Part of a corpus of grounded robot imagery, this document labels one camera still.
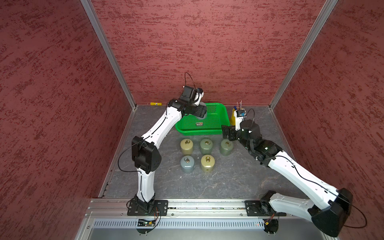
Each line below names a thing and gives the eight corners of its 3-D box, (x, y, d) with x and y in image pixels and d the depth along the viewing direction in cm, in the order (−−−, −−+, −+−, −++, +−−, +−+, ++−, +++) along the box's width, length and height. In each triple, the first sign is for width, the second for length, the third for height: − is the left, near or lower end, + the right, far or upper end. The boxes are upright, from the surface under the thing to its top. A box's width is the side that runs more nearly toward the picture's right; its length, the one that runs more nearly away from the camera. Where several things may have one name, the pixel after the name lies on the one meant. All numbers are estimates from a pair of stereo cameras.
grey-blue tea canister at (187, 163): (181, 172, 87) (180, 167, 80) (182, 162, 92) (181, 155, 85) (194, 172, 88) (194, 167, 81) (194, 162, 92) (194, 155, 85)
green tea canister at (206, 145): (200, 154, 95) (200, 148, 88) (200, 144, 99) (200, 138, 93) (211, 154, 95) (213, 148, 88) (211, 144, 99) (212, 138, 93)
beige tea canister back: (200, 172, 88) (201, 166, 81) (200, 161, 92) (201, 154, 85) (213, 172, 88) (215, 166, 81) (212, 161, 92) (214, 154, 85)
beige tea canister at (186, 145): (180, 154, 95) (179, 148, 88) (181, 145, 99) (180, 138, 92) (192, 154, 95) (192, 148, 88) (192, 145, 99) (192, 138, 92)
